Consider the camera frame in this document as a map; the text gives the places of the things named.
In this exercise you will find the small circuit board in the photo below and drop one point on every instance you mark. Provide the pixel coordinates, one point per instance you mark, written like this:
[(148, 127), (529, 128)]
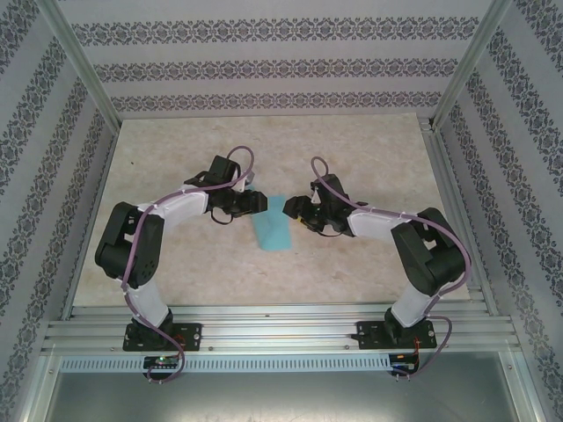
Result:
[(402, 360), (163, 362)]

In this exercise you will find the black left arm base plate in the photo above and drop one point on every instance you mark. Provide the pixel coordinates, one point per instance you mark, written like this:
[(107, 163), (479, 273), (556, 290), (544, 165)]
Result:
[(191, 336)]

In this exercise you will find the teal cloth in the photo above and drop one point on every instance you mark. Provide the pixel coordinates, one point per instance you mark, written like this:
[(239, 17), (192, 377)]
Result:
[(275, 235)]

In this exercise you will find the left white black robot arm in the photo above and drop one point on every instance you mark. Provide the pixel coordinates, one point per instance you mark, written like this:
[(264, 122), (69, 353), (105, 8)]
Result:
[(151, 303)]

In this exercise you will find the aluminium side rail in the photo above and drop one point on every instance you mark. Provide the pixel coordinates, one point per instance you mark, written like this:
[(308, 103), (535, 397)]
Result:
[(445, 176), (102, 176)]

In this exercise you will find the aluminium mounting rail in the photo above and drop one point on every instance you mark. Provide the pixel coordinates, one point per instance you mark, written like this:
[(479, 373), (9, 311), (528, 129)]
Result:
[(281, 334)]

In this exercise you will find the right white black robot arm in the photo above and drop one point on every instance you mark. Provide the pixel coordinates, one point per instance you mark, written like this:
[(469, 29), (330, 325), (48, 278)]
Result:
[(411, 307)]

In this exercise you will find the aluminium frame post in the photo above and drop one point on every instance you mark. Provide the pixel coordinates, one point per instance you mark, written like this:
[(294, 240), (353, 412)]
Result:
[(470, 61), (525, 391), (82, 61), (37, 391)]

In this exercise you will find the grey metal panel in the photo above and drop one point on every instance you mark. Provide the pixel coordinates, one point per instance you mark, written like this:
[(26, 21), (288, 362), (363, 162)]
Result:
[(281, 397)]

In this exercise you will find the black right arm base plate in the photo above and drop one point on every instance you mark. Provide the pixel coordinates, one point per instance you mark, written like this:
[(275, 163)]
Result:
[(367, 336)]

